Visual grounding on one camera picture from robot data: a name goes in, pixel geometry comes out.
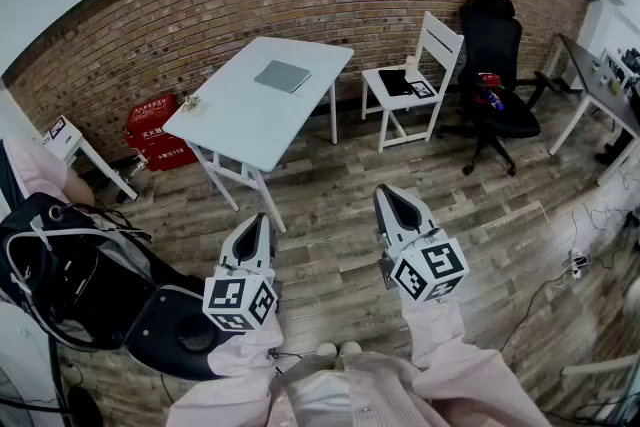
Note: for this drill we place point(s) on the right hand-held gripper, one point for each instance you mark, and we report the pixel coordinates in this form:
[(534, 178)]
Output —
[(430, 270)]

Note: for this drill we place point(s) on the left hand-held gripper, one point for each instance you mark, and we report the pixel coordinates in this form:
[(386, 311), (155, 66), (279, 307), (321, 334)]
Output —
[(235, 302)]

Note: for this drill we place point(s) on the grey notebook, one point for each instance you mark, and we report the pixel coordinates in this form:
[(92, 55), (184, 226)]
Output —
[(281, 76)]

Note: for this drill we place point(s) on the person's left forearm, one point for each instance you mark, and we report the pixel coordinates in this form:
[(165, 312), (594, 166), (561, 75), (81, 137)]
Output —
[(240, 365)]

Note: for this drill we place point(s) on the person's right forearm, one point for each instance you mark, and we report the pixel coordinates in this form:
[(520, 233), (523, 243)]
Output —
[(440, 350)]

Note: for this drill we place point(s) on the small framed picture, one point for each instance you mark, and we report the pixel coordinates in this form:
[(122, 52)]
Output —
[(422, 89)]

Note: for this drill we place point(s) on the person's left shoe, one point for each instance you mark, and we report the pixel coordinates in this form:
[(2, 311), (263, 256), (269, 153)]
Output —
[(326, 350)]

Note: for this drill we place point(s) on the person's shoe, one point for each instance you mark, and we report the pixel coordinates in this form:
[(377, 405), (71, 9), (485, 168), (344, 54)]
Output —
[(350, 348), (326, 350)]

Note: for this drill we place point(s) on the black pouch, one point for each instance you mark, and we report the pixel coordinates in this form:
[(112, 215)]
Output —
[(395, 82)]

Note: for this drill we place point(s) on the person's right shoe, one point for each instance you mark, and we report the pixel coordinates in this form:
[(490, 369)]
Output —
[(350, 348)]

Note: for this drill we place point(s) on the small white bottle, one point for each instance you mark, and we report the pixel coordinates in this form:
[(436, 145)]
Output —
[(410, 66)]

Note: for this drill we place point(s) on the small potted plant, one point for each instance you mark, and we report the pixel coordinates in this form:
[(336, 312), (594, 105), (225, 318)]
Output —
[(191, 104)]

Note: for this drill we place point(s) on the red and blue toy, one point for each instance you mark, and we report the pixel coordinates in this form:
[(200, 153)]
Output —
[(489, 90)]

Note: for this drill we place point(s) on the red plastic box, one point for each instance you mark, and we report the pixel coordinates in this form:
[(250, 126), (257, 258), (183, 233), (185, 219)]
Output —
[(150, 120)]

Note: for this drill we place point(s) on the white wooden chair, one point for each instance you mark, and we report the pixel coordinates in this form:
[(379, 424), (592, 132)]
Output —
[(440, 40)]

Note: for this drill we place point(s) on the person's pink shirt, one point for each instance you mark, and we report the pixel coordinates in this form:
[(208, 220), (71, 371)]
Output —
[(350, 395)]

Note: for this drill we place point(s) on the white power strip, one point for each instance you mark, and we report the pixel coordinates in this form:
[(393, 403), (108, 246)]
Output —
[(578, 264)]

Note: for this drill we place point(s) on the black highback office chair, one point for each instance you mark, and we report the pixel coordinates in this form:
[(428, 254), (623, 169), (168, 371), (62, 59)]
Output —
[(492, 45)]

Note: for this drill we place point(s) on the black backpack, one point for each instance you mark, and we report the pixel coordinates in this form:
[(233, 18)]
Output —
[(60, 275)]

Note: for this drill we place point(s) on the small white side table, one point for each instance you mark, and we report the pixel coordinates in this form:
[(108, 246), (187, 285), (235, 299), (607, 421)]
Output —
[(72, 140)]

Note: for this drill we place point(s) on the black framed card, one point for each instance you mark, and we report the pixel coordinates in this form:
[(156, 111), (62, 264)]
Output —
[(58, 129)]

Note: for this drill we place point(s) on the dark desk with white legs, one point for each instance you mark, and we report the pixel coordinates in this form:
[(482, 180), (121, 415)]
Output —
[(592, 80)]

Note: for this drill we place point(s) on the white metal rack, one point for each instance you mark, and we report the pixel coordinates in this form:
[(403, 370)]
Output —
[(600, 370)]

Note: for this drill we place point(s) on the white desk with black frame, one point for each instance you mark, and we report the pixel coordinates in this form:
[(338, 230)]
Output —
[(22, 345)]

